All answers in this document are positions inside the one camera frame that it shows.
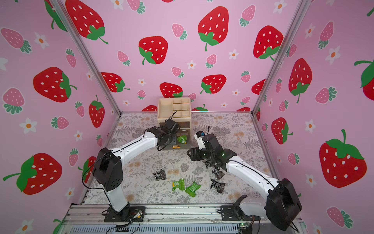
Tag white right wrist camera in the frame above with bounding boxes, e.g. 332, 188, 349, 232
194, 131, 205, 150

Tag green cookie packet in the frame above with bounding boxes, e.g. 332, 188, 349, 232
172, 178, 186, 192
185, 181, 201, 198
177, 135, 188, 144

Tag aluminium corner post right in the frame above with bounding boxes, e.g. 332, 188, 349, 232
252, 0, 311, 117

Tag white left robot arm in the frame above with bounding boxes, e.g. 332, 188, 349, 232
92, 118, 180, 221

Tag aluminium corner post left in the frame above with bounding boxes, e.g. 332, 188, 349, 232
51, 0, 122, 116

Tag aluminium corner post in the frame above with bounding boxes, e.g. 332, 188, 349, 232
252, 0, 311, 117
51, 0, 122, 116

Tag cream drawer organizer cabinet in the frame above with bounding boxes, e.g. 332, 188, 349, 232
157, 97, 192, 136

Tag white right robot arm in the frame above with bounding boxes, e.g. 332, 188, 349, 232
187, 131, 302, 231

